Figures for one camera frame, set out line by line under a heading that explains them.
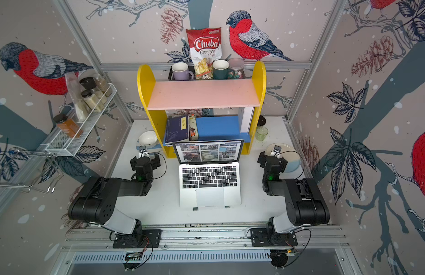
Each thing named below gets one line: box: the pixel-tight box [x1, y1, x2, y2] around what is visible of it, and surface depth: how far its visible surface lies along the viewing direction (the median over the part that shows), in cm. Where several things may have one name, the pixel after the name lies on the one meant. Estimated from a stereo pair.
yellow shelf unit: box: [137, 61, 267, 159], surface depth 86 cm
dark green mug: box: [212, 59, 230, 80], surface depth 85 cm
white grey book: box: [240, 106, 255, 135], surface depth 87 cm
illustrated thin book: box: [189, 113, 199, 142], surface depth 97 cm
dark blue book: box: [163, 115, 190, 147], surface depth 95 cm
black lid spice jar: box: [79, 76, 108, 105], surface depth 81 cm
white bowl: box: [138, 130, 158, 145], surface depth 108 cm
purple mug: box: [171, 61, 195, 81], surface depth 85 cm
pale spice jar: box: [80, 89, 105, 112], surface depth 79 cm
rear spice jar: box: [95, 75, 113, 97], surface depth 87 cm
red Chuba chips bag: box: [186, 27, 223, 80], surface depth 83 cm
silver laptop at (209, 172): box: [171, 139, 245, 208], surface depth 85 cm
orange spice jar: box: [53, 114, 84, 139], surface depth 68 cm
